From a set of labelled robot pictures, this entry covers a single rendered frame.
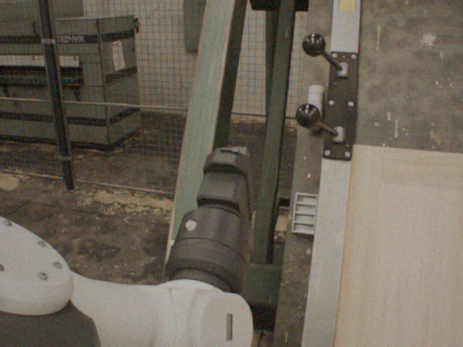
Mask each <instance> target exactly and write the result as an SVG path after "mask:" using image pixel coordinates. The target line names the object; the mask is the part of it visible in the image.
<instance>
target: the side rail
mask: <svg viewBox="0 0 463 347"><path fill-rule="evenodd" d="M246 6H247V0H207V4H206V9H205V13H204V18H203V26H202V31H201V36H200V41H199V46H198V54H197V59H196V64H195V69H194V75H193V84H192V88H191V93H190V99H189V107H188V113H187V117H186V123H185V128H184V138H183V143H182V147H181V153H180V158H179V167H178V177H177V183H176V189H175V193H174V203H173V207H172V212H171V218H170V223H169V237H168V242H167V247H166V251H165V264H166V261H167V259H168V258H169V253H170V251H171V250H172V247H173V246H172V245H170V241H171V240H174V239H175V237H176V235H177V232H178V230H179V227H180V225H181V220H182V218H183V217H184V215H185V214H187V213H188V212H190V211H192V210H193V209H196V208H197V206H198V205H197V202H196V198H197V195H198V191H199V189H200V188H201V185H202V182H203V178H204V174H203V166H204V164H205V162H206V159H207V156H208V155H209V154H211V153H212V152H213V151H214V150H215V149H217V148H222V147H226V148H227V142H228V137H229V130H230V125H231V119H232V108H233V103H234V97H235V91H236V81H237V80H236V75H237V70H238V64H239V58H240V53H241V43H242V37H243V31H244V26H245V15H246ZM162 283H169V278H168V277H167V276H166V274H165V266H164V271H163V276H162V281H161V284H162Z"/></svg>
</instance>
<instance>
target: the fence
mask: <svg viewBox="0 0 463 347"><path fill-rule="evenodd" d="M355 2H356V4H355V11H354V12H339V9H338V4H339V0H334V4H333V19H332V41H331V49H330V52H331V51H344V52H357V53H358V45H359V27H360V0H355ZM350 172H351V161H345V160H336V159H324V158H322V168H321V176H320V185H319V193H318V201H317V217H316V225H315V234H314V242H313V256H312V265H311V273H310V281H309V288H308V296H307V304H306V312H305V320H304V328H303V343H302V347H332V346H333V337H334V331H335V328H336V319H337V303H338V293H339V289H340V283H341V266H342V257H343V248H344V238H345V229H346V218H347V210H348V201H349V190H350Z"/></svg>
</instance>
